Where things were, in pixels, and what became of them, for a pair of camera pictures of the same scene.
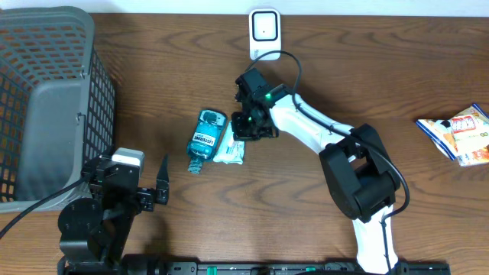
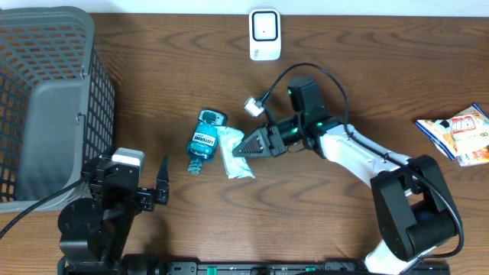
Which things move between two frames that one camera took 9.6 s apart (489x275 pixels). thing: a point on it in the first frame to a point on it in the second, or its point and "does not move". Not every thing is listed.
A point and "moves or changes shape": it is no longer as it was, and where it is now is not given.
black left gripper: [144, 202] does not move
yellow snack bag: [464, 137] does not move
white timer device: [265, 34] does not move
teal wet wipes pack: [230, 151] moves or changes shape
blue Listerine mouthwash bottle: [210, 125] does not move
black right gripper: [238, 133] to [264, 138]
